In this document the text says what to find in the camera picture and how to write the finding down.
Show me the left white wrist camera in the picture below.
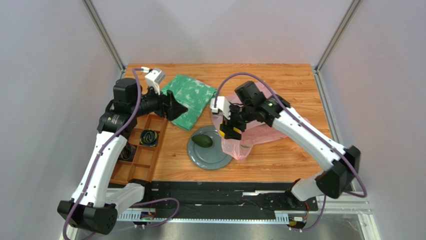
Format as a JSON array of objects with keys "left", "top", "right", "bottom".
[{"left": 140, "top": 66, "right": 166, "bottom": 95}]

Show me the dark rolled sock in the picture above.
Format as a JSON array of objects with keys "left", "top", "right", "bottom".
[{"left": 139, "top": 129, "right": 160, "bottom": 147}]

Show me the green white cloth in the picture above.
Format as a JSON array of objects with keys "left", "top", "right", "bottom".
[{"left": 161, "top": 74, "right": 217, "bottom": 131}]

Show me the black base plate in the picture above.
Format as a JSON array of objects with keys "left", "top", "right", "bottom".
[{"left": 143, "top": 181, "right": 321, "bottom": 221}]

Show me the grey round plate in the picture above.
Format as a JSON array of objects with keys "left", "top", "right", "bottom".
[{"left": 187, "top": 125, "right": 233, "bottom": 170}]

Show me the aluminium frame rail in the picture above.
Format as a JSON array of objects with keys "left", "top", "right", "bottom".
[{"left": 59, "top": 186, "right": 380, "bottom": 240}]

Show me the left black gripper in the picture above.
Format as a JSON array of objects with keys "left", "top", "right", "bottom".
[{"left": 130, "top": 82, "right": 188, "bottom": 121}]

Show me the brown wooden divided tray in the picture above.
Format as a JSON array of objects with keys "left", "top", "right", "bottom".
[{"left": 109, "top": 113, "right": 168, "bottom": 185}]

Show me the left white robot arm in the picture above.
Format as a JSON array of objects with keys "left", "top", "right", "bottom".
[{"left": 57, "top": 78, "right": 188, "bottom": 239}]

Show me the dark green avocado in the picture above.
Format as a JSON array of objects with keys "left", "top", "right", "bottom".
[{"left": 191, "top": 134, "right": 213, "bottom": 148}]

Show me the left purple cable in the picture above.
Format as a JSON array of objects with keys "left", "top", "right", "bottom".
[{"left": 62, "top": 67, "right": 181, "bottom": 240}]

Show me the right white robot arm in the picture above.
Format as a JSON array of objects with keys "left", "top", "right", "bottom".
[{"left": 210, "top": 81, "right": 361, "bottom": 202}]

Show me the pink plastic bag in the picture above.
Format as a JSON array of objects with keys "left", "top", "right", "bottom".
[{"left": 211, "top": 82, "right": 288, "bottom": 161}]

